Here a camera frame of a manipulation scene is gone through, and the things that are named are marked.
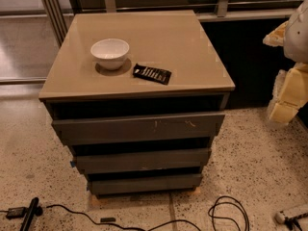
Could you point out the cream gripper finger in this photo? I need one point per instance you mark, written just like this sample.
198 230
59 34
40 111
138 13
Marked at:
276 37
289 94

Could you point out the grey drawer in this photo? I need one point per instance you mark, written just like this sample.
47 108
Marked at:
137 128
145 184
143 161

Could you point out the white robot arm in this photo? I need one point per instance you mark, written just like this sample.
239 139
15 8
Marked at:
295 45

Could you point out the grey drawer cabinet beige top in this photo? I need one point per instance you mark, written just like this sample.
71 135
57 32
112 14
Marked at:
77 87

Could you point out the grey bottom drawer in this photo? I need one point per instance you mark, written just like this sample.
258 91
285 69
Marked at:
145 184

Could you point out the grey top drawer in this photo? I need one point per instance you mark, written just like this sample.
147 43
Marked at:
137 128

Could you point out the black snack packet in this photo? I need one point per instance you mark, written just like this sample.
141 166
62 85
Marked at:
152 74

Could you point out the white power strip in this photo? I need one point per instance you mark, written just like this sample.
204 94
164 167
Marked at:
297 212

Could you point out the white ceramic bowl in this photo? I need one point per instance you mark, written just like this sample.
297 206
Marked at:
110 53

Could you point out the blue tape piece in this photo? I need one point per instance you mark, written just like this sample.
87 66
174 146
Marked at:
72 163

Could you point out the black bar device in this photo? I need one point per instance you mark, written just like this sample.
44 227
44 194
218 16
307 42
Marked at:
34 210

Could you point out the black power adapter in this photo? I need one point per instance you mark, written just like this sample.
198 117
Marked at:
17 212

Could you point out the metal railing frame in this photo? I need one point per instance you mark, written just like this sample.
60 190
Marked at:
179 0

